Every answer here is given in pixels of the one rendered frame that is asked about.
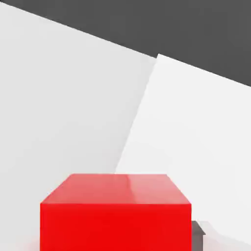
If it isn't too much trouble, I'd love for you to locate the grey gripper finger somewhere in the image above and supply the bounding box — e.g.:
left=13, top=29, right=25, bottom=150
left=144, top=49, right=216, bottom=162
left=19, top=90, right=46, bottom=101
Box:
left=191, top=220, right=248, bottom=251

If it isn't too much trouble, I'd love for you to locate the small red cube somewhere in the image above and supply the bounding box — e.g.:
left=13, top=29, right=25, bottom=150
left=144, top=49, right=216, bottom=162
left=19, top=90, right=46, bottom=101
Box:
left=40, top=173, right=192, bottom=251

